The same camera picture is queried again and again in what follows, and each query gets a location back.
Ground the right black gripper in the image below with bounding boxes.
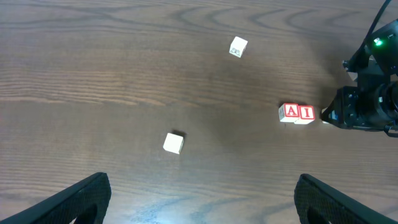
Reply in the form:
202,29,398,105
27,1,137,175
320,51,398,138

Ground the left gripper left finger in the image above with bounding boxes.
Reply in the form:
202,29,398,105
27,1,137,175
1,172,111,224

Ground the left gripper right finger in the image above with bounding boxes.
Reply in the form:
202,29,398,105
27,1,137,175
294,174,397,224

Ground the red letter I block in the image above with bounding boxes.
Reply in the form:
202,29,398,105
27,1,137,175
294,105,315,124

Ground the red letter A block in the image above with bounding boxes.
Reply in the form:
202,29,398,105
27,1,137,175
278,103,300,123

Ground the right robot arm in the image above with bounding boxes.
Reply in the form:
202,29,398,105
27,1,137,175
320,20,397,138

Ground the cream block left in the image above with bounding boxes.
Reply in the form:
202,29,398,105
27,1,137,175
163,133,184,154

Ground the cream block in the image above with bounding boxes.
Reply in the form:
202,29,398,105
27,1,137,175
163,133,184,154
229,36,248,58

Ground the cream block top centre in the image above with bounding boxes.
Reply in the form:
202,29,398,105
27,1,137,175
229,36,248,58

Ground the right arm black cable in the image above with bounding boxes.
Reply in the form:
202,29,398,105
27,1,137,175
348,0,393,63

